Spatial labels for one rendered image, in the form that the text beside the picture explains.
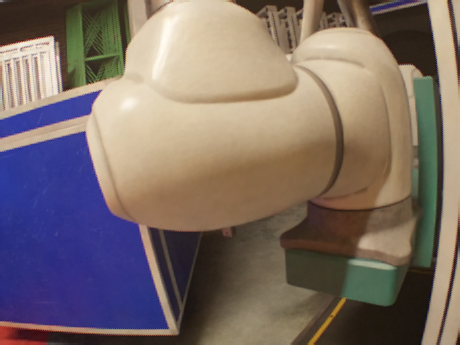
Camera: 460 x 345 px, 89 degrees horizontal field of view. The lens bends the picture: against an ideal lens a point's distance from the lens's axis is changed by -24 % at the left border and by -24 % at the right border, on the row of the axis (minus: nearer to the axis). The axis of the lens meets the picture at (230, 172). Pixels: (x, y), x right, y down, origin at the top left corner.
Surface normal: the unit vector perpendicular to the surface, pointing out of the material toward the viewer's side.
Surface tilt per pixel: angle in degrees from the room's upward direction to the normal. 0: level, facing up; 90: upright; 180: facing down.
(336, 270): 90
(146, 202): 115
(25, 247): 90
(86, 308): 90
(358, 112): 82
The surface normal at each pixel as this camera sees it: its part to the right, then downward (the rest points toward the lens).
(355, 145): 0.33, 0.26
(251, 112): 0.34, -0.25
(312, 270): -0.66, 0.23
